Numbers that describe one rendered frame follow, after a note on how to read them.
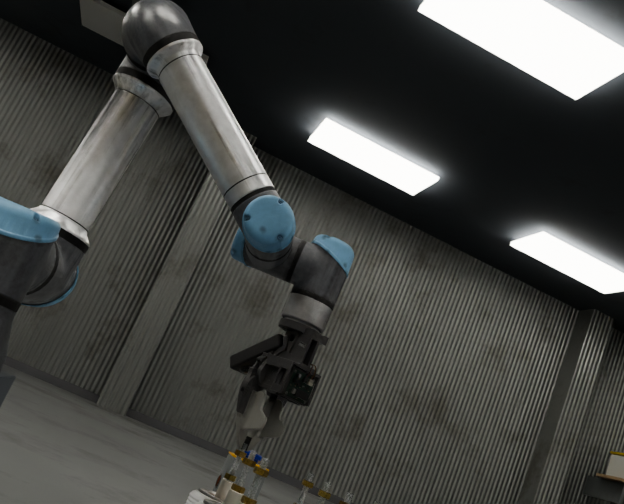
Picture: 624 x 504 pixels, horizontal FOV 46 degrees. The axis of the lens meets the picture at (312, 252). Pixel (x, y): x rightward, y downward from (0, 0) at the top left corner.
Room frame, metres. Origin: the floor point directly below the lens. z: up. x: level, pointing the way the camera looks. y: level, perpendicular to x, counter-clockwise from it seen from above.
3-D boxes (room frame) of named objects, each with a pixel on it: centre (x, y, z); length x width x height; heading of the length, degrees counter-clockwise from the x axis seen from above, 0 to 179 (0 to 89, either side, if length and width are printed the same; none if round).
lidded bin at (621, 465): (8.15, -4.34, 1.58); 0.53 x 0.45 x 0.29; 100
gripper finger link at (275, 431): (1.19, -0.05, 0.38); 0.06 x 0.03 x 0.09; 41
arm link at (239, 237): (1.17, 0.07, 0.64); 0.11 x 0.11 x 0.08; 88
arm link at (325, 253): (1.18, -0.03, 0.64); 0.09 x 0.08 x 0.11; 88
